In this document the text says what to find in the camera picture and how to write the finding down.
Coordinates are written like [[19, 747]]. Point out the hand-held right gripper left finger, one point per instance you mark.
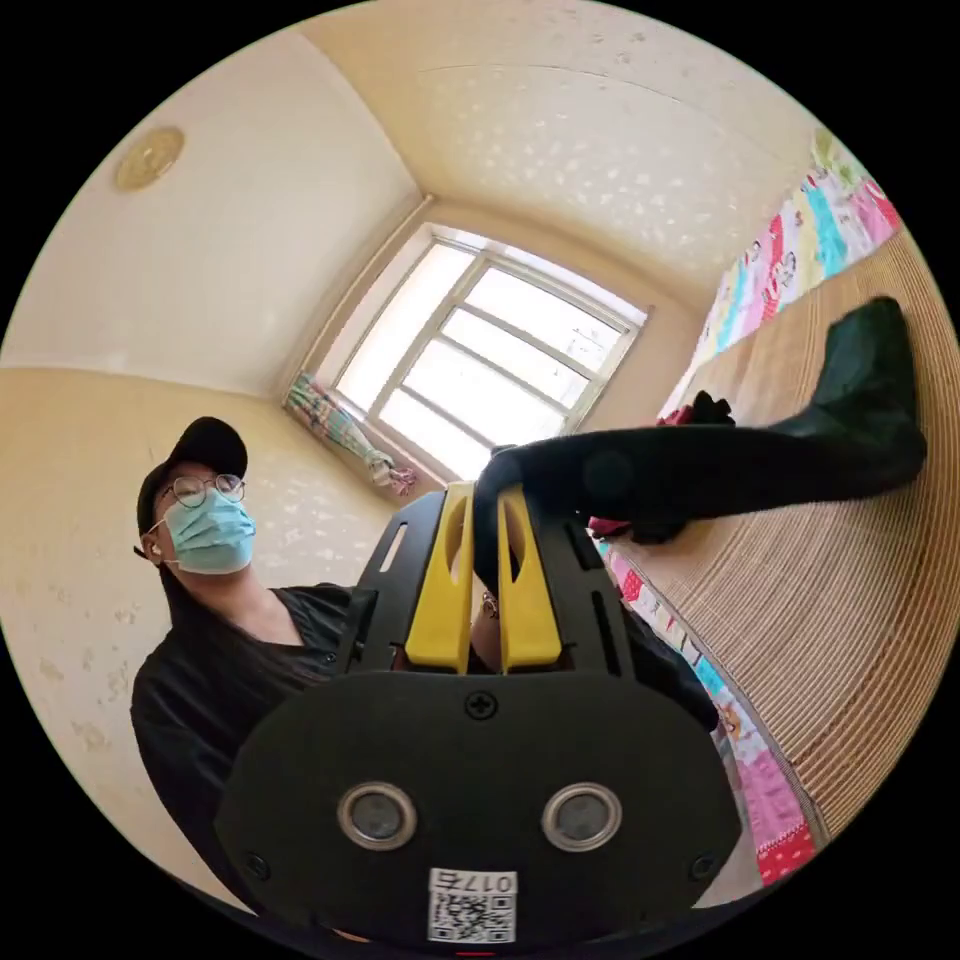
[[441, 600]]

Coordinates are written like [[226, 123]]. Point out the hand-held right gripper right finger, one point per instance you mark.
[[529, 607]]

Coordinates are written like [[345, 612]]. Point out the black pants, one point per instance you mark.
[[750, 465]]

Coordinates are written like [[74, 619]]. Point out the patterned curtain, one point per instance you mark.
[[352, 435]]

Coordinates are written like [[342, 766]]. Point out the person's body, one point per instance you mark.
[[217, 660]]

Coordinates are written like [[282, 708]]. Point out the window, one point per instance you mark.
[[480, 360]]

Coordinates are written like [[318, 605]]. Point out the pile of clothes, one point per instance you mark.
[[694, 416]]

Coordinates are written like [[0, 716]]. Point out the bed with woven mat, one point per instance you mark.
[[825, 585]]

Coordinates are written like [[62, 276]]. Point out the round ceiling lamp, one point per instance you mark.
[[149, 158]]

